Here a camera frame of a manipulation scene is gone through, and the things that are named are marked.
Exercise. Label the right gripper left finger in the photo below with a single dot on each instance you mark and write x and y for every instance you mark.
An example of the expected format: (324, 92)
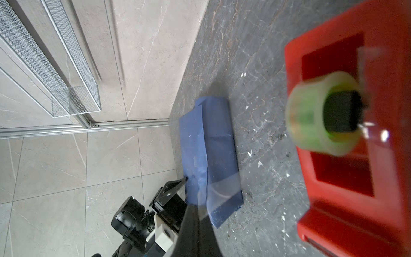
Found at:
(186, 245)

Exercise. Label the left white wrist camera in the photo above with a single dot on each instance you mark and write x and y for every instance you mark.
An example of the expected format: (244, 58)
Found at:
(162, 240)

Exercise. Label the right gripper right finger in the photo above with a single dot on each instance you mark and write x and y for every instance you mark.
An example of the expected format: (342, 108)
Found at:
(207, 242)

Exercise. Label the clear adhesive tape strip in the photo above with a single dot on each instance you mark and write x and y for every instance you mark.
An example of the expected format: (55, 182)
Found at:
(214, 195)

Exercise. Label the green clear tape roll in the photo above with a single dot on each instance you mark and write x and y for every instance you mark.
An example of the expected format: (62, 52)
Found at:
(304, 115)

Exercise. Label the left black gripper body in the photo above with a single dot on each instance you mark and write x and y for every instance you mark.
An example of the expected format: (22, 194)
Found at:
(172, 211)

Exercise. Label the light blue wrapping paper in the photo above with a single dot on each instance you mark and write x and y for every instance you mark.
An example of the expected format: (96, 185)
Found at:
(208, 152)

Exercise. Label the red tape dispenser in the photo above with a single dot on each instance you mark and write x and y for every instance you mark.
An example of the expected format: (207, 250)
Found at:
(360, 203)

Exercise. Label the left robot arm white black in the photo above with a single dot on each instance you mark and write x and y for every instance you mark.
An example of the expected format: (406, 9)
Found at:
(134, 223)

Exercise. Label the white wire mesh basket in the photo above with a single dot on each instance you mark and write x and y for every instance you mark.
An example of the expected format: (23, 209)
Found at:
(65, 100)

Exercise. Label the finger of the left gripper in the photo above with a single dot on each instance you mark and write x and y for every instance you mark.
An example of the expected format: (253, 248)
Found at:
(170, 189)

